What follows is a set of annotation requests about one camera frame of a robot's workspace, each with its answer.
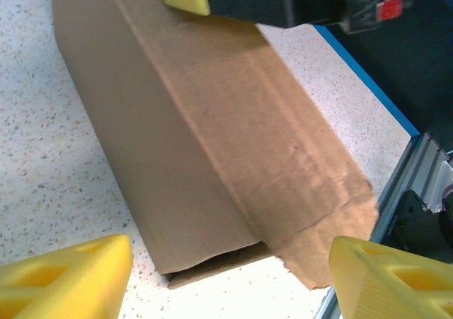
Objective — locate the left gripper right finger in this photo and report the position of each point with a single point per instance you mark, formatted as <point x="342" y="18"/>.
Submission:
<point x="389" y="283"/>

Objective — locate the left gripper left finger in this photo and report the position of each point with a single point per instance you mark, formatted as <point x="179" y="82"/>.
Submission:
<point x="63" y="280"/>

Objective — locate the brown cardboard box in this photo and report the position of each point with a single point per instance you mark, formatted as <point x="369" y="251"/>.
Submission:
<point x="212" y="121"/>

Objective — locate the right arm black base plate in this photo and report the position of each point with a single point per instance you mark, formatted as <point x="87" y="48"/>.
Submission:
<point x="414" y="213"/>

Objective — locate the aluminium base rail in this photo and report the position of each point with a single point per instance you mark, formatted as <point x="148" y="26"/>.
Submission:
<point x="430" y="156"/>

